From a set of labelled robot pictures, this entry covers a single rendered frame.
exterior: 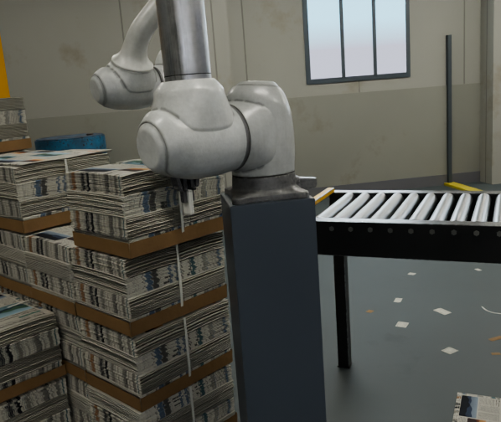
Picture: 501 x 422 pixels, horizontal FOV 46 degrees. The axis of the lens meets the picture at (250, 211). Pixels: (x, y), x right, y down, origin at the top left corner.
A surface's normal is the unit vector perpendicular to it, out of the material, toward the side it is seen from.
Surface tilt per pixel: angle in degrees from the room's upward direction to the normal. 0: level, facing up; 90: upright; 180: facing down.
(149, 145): 96
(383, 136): 90
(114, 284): 90
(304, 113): 90
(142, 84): 110
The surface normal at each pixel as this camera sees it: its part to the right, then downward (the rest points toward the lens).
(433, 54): 0.16, 0.20
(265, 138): 0.62, 0.13
